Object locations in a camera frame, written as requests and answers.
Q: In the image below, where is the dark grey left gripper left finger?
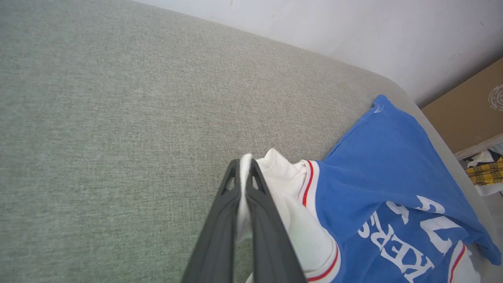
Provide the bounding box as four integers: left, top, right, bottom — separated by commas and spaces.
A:
181, 159, 241, 283

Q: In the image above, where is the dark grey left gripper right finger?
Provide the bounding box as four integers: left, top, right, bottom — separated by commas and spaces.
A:
245, 159, 308, 283

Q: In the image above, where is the blue white jersey garment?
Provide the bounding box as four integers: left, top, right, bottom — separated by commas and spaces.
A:
235, 94, 502, 283

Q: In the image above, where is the white crumpled cloth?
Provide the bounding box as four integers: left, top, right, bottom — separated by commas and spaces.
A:
466, 149, 496, 168

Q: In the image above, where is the yellow plaid cloth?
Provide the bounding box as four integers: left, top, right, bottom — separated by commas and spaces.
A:
466, 156, 503, 186

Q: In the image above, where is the light wooden board edge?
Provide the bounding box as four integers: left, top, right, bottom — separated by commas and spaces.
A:
454, 133, 503, 161

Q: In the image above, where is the brown cardboard box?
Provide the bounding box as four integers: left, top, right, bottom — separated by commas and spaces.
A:
420, 57, 503, 154

